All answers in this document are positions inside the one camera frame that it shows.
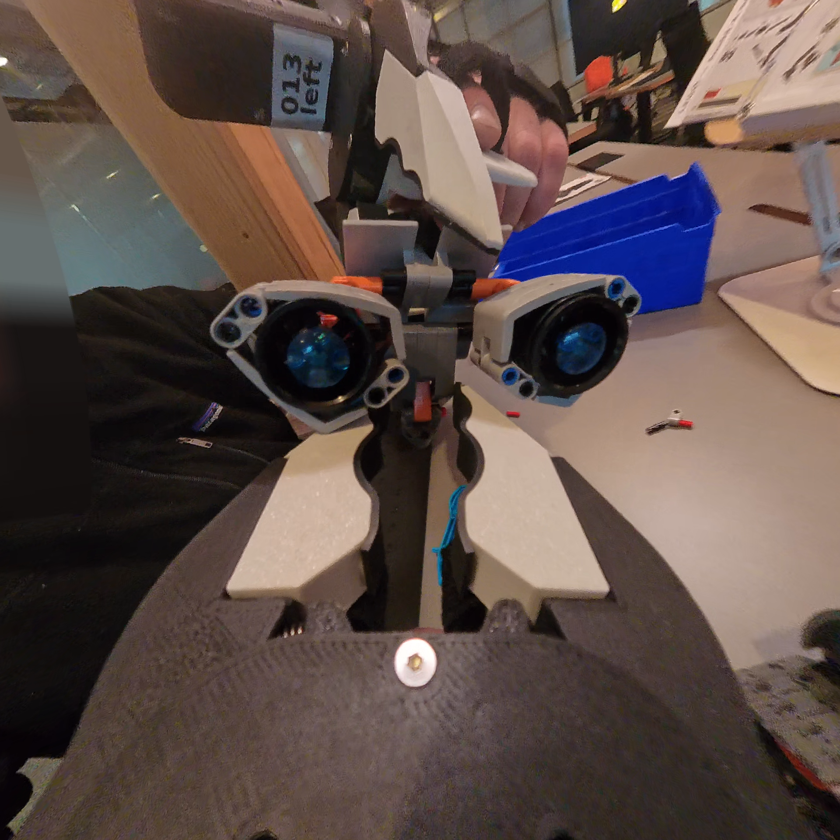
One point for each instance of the person's left hand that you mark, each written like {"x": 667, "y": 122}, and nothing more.
{"x": 538, "y": 145}

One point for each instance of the wooden pillar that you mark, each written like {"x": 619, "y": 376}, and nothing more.
{"x": 197, "y": 171}

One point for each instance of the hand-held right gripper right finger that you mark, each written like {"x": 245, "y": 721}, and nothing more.
{"x": 532, "y": 525}

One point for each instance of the white articulated holder stand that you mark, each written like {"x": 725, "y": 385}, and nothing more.
{"x": 794, "y": 315}

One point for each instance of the white instruction booklet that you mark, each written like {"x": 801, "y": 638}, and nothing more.
{"x": 775, "y": 66}

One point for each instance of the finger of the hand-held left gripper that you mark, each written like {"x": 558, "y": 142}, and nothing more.
{"x": 440, "y": 145}
{"x": 512, "y": 171}

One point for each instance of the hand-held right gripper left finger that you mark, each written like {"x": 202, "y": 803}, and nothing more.
{"x": 302, "y": 525}

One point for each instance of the blue plastic bin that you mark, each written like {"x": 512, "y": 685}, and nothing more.
{"x": 617, "y": 243}

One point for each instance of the grey orange tracked toy robot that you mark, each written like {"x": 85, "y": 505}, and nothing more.
{"x": 794, "y": 683}

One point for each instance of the small red black pin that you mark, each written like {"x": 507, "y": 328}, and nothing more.
{"x": 672, "y": 423}

